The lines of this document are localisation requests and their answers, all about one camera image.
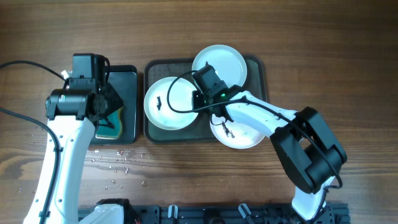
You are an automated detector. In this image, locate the green yellow sponge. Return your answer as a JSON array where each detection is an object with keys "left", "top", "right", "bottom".
[{"left": 95, "top": 108, "right": 123, "bottom": 140}]

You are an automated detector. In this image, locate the white plate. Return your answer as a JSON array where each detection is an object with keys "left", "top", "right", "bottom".
[
  {"left": 144, "top": 77, "right": 198, "bottom": 131},
  {"left": 210, "top": 114, "right": 265, "bottom": 149},
  {"left": 192, "top": 45, "right": 248, "bottom": 87}
]

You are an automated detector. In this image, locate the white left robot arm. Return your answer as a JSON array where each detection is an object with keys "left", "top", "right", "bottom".
[{"left": 24, "top": 83, "right": 123, "bottom": 223}]

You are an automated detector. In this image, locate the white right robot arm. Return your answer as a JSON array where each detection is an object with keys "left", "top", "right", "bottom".
[{"left": 192, "top": 88, "right": 347, "bottom": 223}]

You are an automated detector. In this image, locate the black water tray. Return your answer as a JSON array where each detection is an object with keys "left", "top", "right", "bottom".
[{"left": 90, "top": 65, "right": 138, "bottom": 145}]

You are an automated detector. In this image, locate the dark grey serving tray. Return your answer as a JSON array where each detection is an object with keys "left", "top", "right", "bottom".
[{"left": 143, "top": 54, "right": 268, "bottom": 144}]

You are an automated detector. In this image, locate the white plate top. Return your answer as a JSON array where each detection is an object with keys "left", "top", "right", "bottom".
[{"left": 192, "top": 45, "right": 248, "bottom": 87}]

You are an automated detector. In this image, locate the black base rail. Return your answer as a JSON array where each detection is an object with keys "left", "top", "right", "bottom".
[{"left": 77, "top": 202, "right": 351, "bottom": 224}]

